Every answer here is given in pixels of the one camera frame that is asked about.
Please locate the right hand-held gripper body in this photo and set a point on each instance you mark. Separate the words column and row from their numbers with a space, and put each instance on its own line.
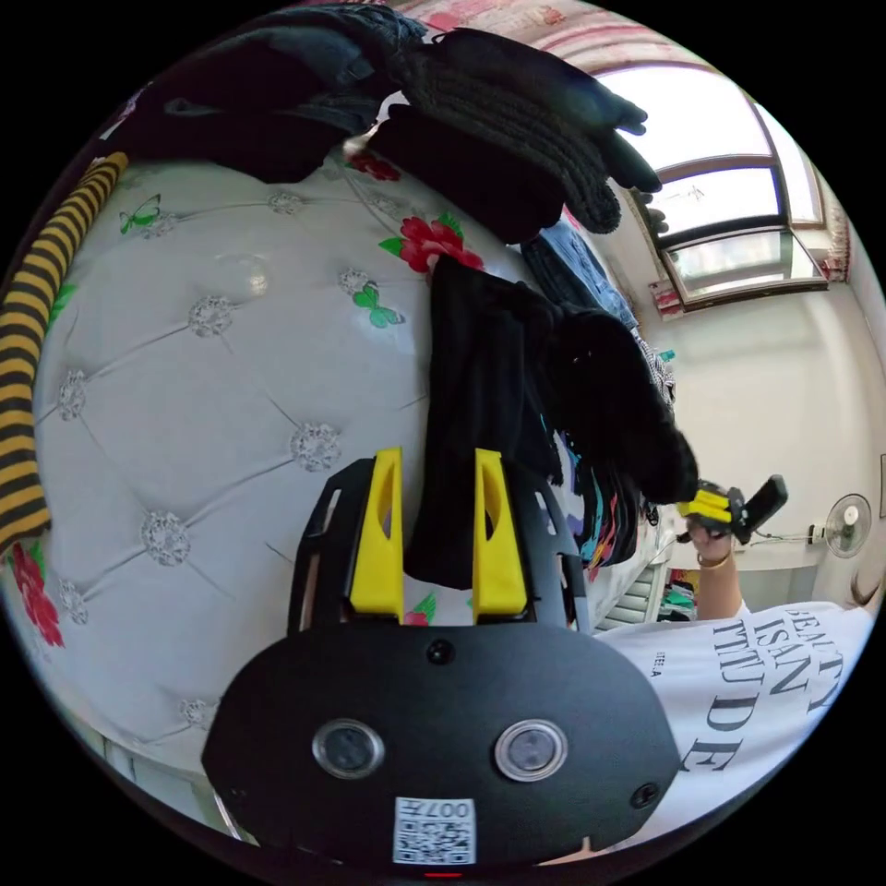
column 732, row 516

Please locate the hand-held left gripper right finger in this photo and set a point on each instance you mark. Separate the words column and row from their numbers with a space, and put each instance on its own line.
column 500, row 574

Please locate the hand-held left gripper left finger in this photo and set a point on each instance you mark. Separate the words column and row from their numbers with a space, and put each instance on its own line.
column 374, row 554

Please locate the black hoodie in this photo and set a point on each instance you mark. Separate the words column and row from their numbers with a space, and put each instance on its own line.
column 484, row 387

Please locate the person's right forearm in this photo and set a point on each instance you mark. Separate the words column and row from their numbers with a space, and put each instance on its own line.
column 720, row 588

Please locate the person's right hand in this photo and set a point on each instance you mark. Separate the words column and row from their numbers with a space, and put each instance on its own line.
column 707, row 540

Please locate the black garment with colourful print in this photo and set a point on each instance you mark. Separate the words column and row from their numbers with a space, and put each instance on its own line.
column 609, row 512

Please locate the white fan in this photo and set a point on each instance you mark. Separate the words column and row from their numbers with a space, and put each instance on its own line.
column 848, row 525

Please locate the person's body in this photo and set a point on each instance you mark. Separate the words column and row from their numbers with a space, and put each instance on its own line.
column 747, row 713

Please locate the bed with white tufted headboard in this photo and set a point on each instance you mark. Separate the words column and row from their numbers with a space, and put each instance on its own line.
column 208, row 429

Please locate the window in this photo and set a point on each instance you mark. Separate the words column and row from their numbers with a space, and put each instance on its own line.
column 727, row 194

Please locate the yellow black striped garment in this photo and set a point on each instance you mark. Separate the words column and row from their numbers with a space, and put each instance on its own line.
column 28, row 387

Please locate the pile of clothes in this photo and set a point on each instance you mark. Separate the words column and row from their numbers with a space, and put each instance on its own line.
column 477, row 124

